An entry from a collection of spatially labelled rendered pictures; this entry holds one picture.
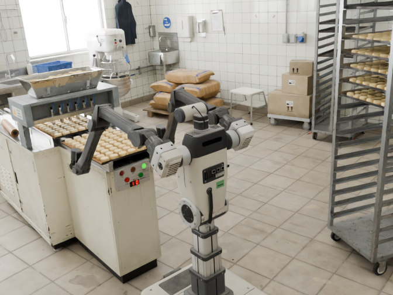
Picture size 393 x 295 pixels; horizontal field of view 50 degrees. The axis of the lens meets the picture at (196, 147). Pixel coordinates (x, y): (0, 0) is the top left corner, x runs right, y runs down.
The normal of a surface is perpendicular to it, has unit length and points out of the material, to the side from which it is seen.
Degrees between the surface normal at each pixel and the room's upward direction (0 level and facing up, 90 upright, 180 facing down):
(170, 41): 90
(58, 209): 90
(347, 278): 0
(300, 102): 87
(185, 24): 90
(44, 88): 115
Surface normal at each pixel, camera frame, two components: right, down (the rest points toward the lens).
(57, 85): 0.60, 0.60
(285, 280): -0.06, -0.94
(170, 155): 0.27, -0.70
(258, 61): -0.65, 0.29
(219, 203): 0.64, 0.23
